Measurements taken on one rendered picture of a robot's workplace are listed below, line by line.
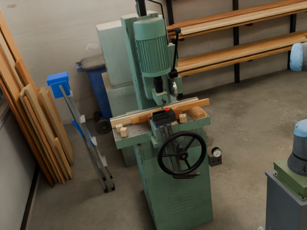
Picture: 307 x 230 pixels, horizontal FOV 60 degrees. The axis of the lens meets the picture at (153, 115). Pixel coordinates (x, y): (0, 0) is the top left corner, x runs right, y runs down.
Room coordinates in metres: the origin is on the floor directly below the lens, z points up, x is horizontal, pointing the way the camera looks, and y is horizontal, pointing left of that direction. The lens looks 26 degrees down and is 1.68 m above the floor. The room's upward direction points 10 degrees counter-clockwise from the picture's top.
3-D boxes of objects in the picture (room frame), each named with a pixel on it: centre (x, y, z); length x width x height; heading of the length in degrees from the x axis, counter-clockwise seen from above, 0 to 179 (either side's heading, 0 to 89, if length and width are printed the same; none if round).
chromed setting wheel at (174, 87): (1.71, -0.17, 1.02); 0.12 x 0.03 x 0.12; 9
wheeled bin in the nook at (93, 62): (3.38, 0.53, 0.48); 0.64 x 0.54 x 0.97; 103
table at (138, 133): (1.45, -0.04, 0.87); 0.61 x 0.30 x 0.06; 99
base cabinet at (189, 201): (1.68, -0.04, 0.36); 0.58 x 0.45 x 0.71; 9
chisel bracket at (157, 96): (1.58, -0.06, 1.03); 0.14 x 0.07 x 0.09; 9
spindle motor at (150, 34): (1.56, -0.07, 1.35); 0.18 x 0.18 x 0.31
